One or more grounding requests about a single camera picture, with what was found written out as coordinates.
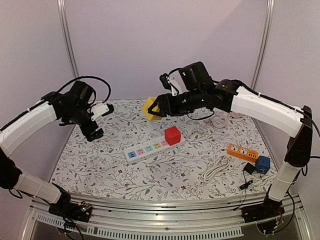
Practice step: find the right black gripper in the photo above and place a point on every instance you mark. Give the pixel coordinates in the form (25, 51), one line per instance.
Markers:
(163, 105)

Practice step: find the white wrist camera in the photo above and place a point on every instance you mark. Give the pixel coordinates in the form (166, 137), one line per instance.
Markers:
(101, 110)
(169, 83)

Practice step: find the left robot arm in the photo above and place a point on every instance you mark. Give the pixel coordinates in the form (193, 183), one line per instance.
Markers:
(72, 108)

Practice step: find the blue cube socket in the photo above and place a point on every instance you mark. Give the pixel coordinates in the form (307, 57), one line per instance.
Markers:
(263, 164)

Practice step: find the left aluminium frame post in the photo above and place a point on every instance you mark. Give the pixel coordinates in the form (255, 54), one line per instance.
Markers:
(62, 12)

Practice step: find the aluminium frame post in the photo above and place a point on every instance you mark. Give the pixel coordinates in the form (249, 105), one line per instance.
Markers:
(264, 43)
(62, 12)

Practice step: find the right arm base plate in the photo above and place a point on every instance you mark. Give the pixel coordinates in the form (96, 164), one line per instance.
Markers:
(262, 216)

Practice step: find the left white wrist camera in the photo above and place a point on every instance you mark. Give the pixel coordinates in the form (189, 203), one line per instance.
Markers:
(101, 110)

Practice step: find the orange USB power strip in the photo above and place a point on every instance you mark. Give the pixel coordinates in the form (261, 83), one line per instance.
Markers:
(242, 153)

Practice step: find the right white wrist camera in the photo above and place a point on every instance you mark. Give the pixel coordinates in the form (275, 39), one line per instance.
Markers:
(169, 83)

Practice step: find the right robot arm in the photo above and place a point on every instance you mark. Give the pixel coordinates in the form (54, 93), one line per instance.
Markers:
(234, 96)

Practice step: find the right aluminium frame post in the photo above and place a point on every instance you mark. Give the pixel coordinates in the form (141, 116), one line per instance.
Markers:
(264, 43)

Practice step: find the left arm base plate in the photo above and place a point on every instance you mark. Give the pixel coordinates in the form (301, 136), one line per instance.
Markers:
(80, 211)

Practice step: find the red cube socket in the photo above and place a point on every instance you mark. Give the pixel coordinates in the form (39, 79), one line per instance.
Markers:
(172, 135)

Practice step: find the floral table cloth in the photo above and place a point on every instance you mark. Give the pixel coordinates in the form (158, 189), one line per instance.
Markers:
(196, 170)

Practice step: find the black power adapter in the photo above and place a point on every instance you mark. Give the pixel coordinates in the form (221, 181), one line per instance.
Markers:
(249, 168)

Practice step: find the white multicolour power strip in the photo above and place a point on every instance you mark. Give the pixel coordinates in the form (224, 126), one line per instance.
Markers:
(148, 149)

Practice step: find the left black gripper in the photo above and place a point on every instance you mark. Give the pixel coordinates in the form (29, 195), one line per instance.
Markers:
(91, 136)

